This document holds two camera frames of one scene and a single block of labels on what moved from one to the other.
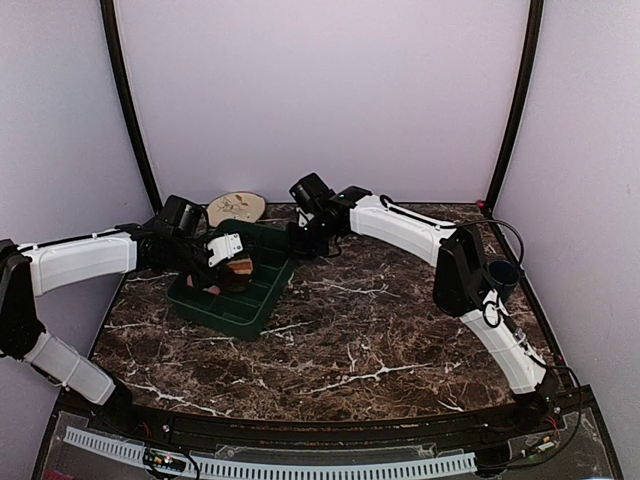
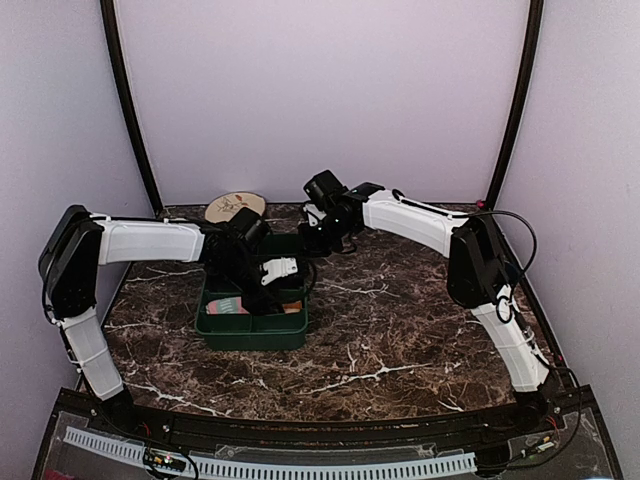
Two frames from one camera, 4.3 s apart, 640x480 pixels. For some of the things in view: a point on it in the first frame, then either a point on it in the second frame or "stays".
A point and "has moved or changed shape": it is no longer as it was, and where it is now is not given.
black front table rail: x=319 y=430 stays
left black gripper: x=215 y=275 to x=256 y=304
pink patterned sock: x=213 y=289 to x=226 y=306
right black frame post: x=533 y=48 stays
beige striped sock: x=241 y=266 has moved or changed shape
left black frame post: x=110 y=28 stays
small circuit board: x=152 y=459 stays
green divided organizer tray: x=238 y=314 has moved or changed shape
